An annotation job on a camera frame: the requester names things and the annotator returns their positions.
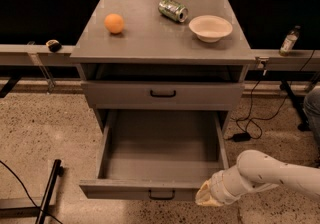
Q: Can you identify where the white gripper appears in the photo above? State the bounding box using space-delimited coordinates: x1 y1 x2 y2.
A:
195 171 240 207

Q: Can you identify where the grey drawer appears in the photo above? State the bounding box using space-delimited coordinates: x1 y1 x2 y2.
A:
80 110 229 201
81 81 244 110

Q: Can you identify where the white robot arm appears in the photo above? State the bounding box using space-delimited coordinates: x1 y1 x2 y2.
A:
195 150 320 207

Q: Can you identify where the grey top drawer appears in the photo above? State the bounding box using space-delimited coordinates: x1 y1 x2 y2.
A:
81 81 244 110

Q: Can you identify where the grey drawer cabinet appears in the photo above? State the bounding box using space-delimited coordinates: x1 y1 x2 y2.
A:
71 0 254 131

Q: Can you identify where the black tripod leg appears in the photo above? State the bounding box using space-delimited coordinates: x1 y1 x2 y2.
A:
280 71 320 131

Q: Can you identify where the person leg in jeans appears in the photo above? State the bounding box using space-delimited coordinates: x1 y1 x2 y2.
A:
304 89 320 147

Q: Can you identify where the black metal stand leg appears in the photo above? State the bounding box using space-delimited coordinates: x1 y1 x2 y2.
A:
0 159 64 224

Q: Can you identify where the white bowl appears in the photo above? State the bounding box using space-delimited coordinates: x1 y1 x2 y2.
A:
189 15 233 43

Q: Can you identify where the clear plastic bottle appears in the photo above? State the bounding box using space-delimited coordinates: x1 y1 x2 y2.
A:
279 25 301 56

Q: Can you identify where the green soda can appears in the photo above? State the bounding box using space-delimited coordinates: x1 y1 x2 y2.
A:
158 0 188 23

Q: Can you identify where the orange fruit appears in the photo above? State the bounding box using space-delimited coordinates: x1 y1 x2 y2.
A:
104 14 124 34

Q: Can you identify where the small black yellow object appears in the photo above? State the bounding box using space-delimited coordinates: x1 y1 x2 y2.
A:
46 39 62 52

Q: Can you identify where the black power adapter with cable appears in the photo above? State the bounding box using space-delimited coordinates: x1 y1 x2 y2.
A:
227 51 316 143

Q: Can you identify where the metal rail clamp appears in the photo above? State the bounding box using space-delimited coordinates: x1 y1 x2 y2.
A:
256 57 269 70

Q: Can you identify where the black floor cable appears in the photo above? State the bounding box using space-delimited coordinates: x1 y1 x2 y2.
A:
0 159 64 224

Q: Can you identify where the grey metal rail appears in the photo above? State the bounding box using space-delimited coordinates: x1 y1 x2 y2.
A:
0 44 320 71

